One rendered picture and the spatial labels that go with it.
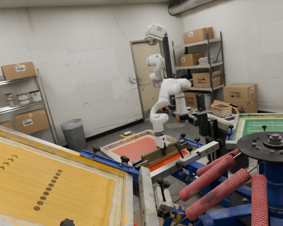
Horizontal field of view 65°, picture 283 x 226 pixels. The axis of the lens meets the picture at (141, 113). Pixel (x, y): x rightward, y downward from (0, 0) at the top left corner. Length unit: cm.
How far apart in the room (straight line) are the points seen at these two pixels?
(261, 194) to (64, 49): 473
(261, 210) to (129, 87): 506
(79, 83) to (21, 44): 134
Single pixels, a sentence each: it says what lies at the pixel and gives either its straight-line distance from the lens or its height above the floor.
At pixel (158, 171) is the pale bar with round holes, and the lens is 143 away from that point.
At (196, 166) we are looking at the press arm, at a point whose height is 104.
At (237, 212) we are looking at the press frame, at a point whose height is 102.
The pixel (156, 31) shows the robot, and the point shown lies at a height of 195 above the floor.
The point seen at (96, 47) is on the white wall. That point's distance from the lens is 539.
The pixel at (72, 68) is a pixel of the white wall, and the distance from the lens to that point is 516.
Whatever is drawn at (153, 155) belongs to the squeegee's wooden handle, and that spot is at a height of 103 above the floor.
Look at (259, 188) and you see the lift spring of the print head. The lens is 93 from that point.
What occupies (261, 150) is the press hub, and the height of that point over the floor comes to 131.
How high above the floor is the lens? 175
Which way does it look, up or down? 14 degrees down
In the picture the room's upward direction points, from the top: 10 degrees counter-clockwise
